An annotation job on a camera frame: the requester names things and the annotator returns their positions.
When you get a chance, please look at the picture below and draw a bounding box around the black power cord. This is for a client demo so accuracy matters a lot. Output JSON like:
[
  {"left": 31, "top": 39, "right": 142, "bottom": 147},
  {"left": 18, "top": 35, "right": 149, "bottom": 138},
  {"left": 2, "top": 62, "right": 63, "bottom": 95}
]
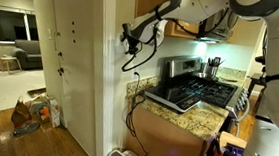
[{"left": 121, "top": 70, "right": 156, "bottom": 156}]

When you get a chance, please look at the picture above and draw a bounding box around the black door handle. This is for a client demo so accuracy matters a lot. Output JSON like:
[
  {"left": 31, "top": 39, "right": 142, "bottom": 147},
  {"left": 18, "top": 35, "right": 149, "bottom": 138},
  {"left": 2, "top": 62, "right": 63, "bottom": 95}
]
[{"left": 56, "top": 67, "right": 65, "bottom": 77}]

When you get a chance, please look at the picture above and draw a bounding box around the dark wooden table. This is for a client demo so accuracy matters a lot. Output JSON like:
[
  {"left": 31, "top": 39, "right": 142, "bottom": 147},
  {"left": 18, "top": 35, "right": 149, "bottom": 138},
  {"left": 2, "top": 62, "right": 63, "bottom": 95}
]
[{"left": 246, "top": 72, "right": 265, "bottom": 99}]

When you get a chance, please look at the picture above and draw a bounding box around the black camera on tripod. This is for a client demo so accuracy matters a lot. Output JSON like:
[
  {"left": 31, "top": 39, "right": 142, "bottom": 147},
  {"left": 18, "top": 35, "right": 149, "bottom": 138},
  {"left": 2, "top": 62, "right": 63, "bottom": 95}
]
[{"left": 254, "top": 55, "right": 267, "bottom": 66}]

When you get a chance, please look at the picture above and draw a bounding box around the stainless gas stove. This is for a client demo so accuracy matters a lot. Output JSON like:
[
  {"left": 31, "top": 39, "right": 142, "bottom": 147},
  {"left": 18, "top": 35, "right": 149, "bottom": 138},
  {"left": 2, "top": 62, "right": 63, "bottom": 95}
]
[{"left": 156, "top": 53, "right": 255, "bottom": 138}]

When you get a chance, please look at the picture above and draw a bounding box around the white door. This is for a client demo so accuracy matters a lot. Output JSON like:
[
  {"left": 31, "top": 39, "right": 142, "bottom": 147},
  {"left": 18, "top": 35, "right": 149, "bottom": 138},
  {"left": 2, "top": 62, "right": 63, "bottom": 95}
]
[{"left": 37, "top": 0, "right": 110, "bottom": 156}]

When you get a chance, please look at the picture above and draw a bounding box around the white wall thermostat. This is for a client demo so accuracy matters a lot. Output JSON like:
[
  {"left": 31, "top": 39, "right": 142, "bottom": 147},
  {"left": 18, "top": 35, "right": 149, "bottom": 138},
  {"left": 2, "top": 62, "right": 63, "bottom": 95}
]
[{"left": 45, "top": 28, "right": 53, "bottom": 41}]

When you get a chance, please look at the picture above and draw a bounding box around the wooden counter base cabinet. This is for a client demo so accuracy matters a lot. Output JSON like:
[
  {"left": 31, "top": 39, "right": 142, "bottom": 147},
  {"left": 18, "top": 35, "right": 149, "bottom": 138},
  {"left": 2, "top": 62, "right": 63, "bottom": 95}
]
[{"left": 121, "top": 103, "right": 218, "bottom": 156}]

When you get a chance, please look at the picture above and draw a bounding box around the small wooden side table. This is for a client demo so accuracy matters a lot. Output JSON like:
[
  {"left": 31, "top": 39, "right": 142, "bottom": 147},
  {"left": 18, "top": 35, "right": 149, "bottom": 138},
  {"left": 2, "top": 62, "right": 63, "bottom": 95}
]
[{"left": 0, "top": 55, "right": 24, "bottom": 77}]

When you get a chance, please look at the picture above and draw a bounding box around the large white-framed window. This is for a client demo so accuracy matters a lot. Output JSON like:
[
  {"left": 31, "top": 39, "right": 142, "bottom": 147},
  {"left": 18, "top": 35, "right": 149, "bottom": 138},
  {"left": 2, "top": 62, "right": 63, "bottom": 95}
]
[{"left": 0, "top": 4, "right": 43, "bottom": 48}]

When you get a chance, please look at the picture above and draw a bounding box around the white wall outlet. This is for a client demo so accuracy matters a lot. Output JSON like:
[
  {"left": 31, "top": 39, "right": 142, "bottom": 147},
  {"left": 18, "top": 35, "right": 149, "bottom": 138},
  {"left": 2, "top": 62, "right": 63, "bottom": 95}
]
[{"left": 131, "top": 62, "right": 141, "bottom": 81}]

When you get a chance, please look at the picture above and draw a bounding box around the metal utensil holder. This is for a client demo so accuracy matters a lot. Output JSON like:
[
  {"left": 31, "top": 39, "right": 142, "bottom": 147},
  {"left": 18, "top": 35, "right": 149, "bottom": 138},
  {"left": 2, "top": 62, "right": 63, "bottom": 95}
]
[{"left": 204, "top": 55, "right": 225, "bottom": 79}]

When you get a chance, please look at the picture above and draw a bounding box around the blue item on floor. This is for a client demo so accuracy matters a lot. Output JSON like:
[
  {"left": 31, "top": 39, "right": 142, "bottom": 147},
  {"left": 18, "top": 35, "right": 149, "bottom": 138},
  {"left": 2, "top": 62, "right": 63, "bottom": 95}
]
[{"left": 11, "top": 119, "right": 42, "bottom": 139}]

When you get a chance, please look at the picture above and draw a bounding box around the metal bowl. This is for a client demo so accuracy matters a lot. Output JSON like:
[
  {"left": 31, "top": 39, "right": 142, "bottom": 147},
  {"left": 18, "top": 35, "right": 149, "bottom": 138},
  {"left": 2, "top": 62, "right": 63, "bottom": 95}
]
[{"left": 193, "top": 70, "right": 211, "bottom": 81}]

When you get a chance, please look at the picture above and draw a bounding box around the black induction cooktop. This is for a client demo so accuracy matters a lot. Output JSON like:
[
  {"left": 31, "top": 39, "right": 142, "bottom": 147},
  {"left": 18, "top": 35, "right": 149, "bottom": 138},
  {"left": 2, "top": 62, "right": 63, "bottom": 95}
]
[{"left": 142, "top": 82, "right": 203, "bottom": 115}]

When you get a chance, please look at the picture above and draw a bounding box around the grey armchair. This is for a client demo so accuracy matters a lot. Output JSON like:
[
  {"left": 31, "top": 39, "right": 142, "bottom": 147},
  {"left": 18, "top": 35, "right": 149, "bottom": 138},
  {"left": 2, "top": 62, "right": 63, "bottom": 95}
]
[{"left": 11, "top": 38, "right": 46, "bottom": 72}]

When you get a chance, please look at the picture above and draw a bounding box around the stainless range hood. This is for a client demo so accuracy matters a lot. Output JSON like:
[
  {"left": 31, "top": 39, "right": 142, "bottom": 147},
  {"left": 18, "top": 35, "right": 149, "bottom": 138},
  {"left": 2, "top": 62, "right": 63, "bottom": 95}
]
[{"left": 196, "top": 6, "right": 241, "bottom": 45}]

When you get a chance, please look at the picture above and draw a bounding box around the orange item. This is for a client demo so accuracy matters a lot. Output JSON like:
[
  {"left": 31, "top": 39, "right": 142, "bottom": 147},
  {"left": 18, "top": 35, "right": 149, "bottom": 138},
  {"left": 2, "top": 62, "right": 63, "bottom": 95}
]
[{"left": 38, "top": 104, "right": 52, "bottom": 120}]

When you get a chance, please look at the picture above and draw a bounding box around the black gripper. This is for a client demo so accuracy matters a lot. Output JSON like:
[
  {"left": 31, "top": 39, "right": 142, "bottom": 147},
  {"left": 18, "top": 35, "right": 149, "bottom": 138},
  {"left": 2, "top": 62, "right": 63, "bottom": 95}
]
[{"left": 123, "top": 28, "right": 141, "bottom": 57}]

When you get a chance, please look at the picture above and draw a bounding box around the brown paper bag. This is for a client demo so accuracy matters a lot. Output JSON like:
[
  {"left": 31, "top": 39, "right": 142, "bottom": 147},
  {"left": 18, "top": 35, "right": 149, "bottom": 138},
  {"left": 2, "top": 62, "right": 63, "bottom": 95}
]
[{"left": 9, "top": 96, "right": 35, "bottom": 131}]

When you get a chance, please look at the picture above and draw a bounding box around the white double light switch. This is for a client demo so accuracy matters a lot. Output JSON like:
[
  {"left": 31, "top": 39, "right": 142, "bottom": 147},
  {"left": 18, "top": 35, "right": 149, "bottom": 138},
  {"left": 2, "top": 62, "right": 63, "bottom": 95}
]
[{"left": 115, "top": 33, "right": 134, "bottom": 54}]

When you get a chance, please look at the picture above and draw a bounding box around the purple blue box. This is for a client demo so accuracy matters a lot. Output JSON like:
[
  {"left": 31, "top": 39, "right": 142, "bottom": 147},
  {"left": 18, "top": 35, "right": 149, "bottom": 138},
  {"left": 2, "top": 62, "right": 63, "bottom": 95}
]
[{"left": 222, "top": 143, "right": 246, "bottom": 156}]

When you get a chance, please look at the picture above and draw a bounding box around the wooden wall cabinet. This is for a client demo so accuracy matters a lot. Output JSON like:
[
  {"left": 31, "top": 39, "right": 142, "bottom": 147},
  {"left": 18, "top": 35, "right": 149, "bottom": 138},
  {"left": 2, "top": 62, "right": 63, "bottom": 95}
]
[{"left": 132, "top": 0, "right": 204, "bottom": 41}]

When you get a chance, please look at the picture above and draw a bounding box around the white carton box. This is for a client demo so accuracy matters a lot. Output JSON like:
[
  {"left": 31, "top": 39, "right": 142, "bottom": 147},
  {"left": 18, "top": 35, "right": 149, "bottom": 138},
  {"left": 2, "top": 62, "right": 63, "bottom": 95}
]
[{"left": 45, "top": 96, "right": 64, "bottom": 129}]

